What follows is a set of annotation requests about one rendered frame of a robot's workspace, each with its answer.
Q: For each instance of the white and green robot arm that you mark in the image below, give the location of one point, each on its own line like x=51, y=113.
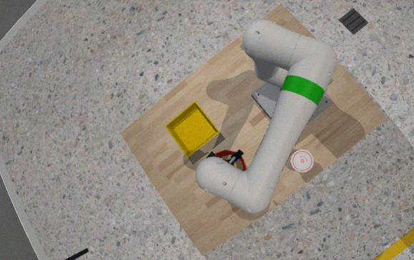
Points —
x=302, y=67

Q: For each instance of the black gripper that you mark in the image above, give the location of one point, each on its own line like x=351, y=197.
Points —
x=235, y=156

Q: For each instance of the yellow square tray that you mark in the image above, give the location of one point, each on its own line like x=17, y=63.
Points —
x=192, y=129

